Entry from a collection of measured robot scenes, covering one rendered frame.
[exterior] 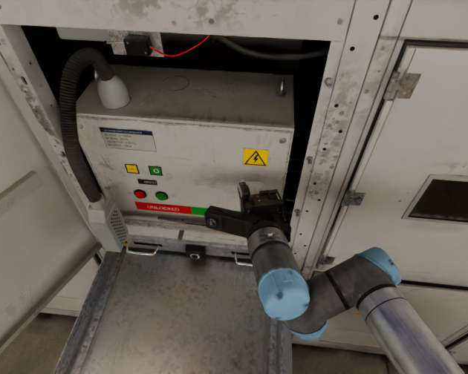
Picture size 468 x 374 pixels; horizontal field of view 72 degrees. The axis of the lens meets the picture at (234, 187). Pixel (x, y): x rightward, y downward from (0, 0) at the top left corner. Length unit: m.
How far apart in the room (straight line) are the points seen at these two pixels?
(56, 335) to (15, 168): 1.34
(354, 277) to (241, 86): 0.49
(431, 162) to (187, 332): 0.76
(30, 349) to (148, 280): 1.15
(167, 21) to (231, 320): 0.78
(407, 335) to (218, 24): 0.55
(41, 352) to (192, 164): 1.55
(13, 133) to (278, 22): 0.62
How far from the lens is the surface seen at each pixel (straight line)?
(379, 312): 0.58
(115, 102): 0.77
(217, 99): 0.76
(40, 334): 2.15
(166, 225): 0.93
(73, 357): 1.07
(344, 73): 0.63
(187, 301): 1.04
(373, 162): 0.75
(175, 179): 0.83
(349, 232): 0.94
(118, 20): 0.64
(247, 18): 0.58
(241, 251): 1.04
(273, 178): 0.78
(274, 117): 0.71
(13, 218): 0.97
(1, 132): 0.87
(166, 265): 1.11
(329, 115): 0.67
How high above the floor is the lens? 1.80
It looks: 48 degrees down
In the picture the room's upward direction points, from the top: straight up
